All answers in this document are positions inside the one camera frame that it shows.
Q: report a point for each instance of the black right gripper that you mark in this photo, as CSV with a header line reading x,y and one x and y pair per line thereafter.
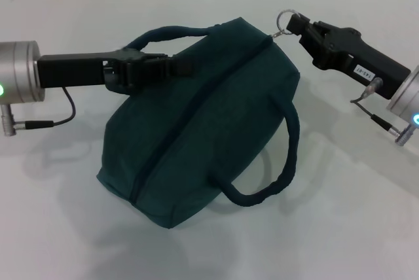
x,y
363,61

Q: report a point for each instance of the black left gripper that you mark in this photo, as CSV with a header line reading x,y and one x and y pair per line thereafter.
x,y
72,69

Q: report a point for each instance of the teal insulated lunch bag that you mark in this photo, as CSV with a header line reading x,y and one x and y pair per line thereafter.
x,y
203,129

